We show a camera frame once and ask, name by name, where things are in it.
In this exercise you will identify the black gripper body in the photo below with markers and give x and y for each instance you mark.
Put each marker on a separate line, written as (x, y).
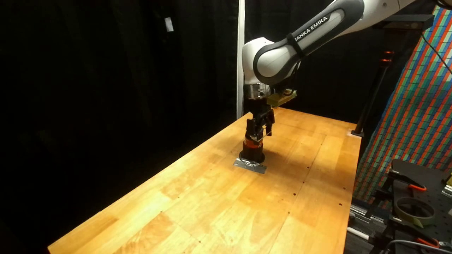
(260, 108)

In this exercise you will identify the dark upturned cup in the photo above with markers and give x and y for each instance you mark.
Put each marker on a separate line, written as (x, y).
(252, 155)

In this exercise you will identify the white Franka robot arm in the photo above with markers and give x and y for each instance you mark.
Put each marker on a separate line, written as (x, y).
(311, 35)

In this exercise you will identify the grey tape patch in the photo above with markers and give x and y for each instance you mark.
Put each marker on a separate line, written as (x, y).
(249, 165)

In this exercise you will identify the white vertical pole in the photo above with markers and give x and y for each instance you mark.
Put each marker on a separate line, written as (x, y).
(240, 22)

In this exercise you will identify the small white tag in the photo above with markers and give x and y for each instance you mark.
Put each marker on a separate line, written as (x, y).
(168, 24)

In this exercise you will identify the colourful checkered cloth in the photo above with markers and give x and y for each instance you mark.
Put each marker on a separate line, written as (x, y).
(418, 121)

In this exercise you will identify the grey tape roll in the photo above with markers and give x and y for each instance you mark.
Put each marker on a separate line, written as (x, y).
(414, 210)

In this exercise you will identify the black perforated board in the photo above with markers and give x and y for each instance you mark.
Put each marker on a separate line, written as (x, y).
(431, 176)

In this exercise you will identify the gold wrist camera block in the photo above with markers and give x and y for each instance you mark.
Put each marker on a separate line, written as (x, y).
(283, 96)

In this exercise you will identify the aluminium rail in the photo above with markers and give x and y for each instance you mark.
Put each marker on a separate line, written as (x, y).
(367, 220)

